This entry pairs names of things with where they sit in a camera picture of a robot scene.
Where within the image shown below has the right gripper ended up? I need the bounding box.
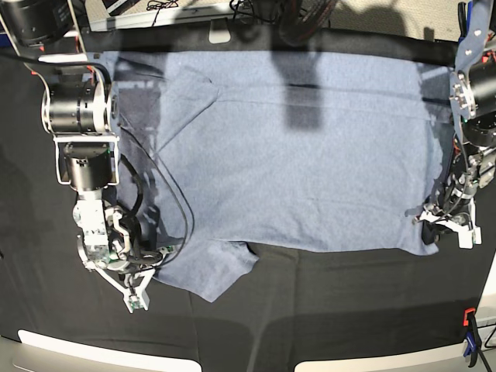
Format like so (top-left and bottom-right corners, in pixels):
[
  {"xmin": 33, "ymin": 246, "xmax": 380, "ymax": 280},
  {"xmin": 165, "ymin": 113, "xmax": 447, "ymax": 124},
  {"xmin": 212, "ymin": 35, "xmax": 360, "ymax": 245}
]
[{"xmin": 112, "ymin": 232, "xmax": 182, "ymax": 281}]

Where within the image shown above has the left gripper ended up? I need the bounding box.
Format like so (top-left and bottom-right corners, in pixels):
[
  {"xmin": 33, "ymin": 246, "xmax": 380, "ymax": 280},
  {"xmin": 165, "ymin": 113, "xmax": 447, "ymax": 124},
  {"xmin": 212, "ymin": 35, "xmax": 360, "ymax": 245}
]
[{"xmin": 420, "ymin": 205, "xmax": 471, "ymax": 246}]

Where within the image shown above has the blue-grey t-shirt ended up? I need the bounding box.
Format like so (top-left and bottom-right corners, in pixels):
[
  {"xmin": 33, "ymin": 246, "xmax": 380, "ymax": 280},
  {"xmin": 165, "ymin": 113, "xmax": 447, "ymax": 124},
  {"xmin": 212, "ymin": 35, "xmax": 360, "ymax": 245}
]
[{"xmin": 102, "ymin": 51, "xmax": 453, "ymax": 301}]

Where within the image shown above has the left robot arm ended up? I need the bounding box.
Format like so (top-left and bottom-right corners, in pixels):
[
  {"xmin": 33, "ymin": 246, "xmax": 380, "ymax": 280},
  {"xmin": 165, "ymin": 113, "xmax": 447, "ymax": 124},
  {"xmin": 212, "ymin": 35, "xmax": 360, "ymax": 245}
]
[{"xmin": 415, "ymin": 1, "xmax": 495, "ymax": 249}]

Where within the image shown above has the orange blue clamp near right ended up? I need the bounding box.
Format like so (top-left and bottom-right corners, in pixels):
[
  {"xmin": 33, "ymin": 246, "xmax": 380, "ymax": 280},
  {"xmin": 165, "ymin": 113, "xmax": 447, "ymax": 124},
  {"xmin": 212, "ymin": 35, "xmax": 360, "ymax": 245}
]
[{"xmin": 463, "ymin": 308, "xmax": 481, "ymax": 368}]

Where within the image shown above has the black table cloth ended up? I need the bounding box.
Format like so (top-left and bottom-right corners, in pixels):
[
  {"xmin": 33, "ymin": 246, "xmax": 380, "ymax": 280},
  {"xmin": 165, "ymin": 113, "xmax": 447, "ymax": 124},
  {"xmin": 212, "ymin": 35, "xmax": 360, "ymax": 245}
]
[{"xmin": 1, "ymin": 26, "xmax": 495, "ymax": 371}]

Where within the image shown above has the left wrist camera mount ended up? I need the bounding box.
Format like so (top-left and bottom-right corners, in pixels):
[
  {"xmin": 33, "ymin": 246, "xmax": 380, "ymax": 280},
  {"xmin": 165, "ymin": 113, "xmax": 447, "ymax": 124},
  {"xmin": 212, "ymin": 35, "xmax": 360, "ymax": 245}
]
[{"xmin": 405, "ymin": 203, "xmax": 482, "ymax": 249}]

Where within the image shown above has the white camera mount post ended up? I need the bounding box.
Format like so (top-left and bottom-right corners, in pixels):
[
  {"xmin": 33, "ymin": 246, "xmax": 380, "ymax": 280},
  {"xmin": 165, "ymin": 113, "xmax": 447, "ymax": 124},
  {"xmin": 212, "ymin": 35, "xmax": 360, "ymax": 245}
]
[{"xmin": 208, "ymin": 19, "xmax": 231, "ymax": 45}]

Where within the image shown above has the red black cable bundle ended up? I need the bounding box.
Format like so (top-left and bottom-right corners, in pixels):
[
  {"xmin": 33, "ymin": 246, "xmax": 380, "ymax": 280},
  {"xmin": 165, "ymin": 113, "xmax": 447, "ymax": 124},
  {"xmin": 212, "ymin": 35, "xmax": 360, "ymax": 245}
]
[{"xmin": 279, "ymin": 0, "xmax": 339, "ymax": 43}]

